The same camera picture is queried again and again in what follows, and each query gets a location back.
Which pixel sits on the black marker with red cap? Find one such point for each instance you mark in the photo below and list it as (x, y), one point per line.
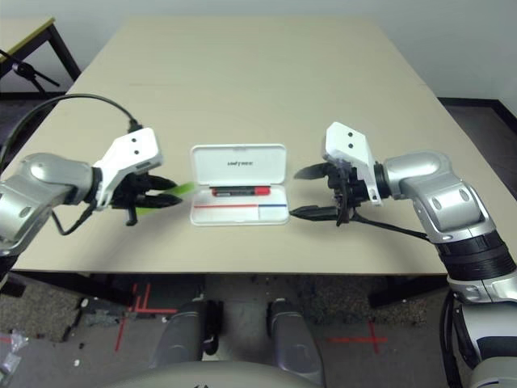
(238, 191)

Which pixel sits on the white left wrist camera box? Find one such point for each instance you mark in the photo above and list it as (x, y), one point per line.
(133, 149)

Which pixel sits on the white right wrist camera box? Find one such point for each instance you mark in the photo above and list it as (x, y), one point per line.
(347, 145)

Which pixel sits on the grey robot leg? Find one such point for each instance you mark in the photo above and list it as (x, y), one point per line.
(182, 331)
(291, 339)

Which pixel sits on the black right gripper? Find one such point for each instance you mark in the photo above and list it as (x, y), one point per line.
(347, 186)

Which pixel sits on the clear plastic bag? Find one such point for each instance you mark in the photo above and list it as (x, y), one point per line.
(12, 351)

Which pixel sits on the grey robot right leg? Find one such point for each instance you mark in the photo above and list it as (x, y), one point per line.
(291, 339)

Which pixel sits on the green highlighter pen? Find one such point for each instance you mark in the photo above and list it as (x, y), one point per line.
(183, 188)

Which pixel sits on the black framed side table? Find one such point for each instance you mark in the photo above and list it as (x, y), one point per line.
(60, 44)

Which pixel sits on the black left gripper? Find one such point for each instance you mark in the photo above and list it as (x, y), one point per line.
(133, 192)

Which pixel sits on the grey robot left leg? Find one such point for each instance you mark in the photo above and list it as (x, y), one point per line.
(182, 331)

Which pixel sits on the red floor tape cross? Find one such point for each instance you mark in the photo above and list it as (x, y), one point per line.
(373, 339)

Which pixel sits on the beige robot torso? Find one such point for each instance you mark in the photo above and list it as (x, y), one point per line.
(202, 378)

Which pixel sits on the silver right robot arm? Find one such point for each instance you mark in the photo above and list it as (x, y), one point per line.
(436, 190)

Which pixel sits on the black tripod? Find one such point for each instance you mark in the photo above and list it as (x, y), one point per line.
(28, 72)

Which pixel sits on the white plastic pencil case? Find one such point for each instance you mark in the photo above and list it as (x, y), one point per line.
(262, 161)

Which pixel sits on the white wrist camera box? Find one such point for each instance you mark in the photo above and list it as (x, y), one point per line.
(133, 149)
(347, 145)

